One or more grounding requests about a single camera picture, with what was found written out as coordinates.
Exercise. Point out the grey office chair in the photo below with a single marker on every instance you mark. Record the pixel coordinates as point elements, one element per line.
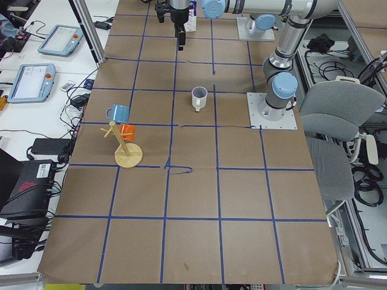
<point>331,114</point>

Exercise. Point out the wooden mug tree stand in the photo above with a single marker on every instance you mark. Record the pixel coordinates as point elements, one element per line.
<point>128,154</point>

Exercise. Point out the aluminium frame post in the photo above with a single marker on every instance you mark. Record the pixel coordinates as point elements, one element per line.
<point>81,12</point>

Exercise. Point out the white milk carton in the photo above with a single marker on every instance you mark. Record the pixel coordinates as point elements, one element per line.
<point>191,24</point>

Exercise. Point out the lower teach pendant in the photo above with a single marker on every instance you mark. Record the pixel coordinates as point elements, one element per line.
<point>33,83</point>

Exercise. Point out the black adapter on table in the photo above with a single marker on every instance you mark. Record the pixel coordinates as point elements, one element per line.
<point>102,25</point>

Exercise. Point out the orange mug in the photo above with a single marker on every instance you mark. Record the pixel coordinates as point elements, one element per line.
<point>127,131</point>

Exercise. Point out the upper teach pendant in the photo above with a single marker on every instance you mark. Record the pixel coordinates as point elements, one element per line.
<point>61,41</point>

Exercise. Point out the black computer box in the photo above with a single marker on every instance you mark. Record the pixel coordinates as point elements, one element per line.
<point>24,187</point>

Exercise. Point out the white remote control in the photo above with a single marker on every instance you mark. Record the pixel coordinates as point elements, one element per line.
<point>67,86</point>

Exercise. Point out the black power brick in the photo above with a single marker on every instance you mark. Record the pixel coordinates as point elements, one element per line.
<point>50,146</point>

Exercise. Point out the teach pendant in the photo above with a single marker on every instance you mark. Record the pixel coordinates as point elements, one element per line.
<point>61,41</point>
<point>33,83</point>

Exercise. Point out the white grey mug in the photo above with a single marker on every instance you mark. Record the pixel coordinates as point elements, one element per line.
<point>199,97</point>

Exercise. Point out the blue mug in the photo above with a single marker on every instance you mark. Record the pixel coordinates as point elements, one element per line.
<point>118,113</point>

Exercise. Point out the brown paper table cover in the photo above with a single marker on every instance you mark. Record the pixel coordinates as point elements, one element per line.
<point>212,200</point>

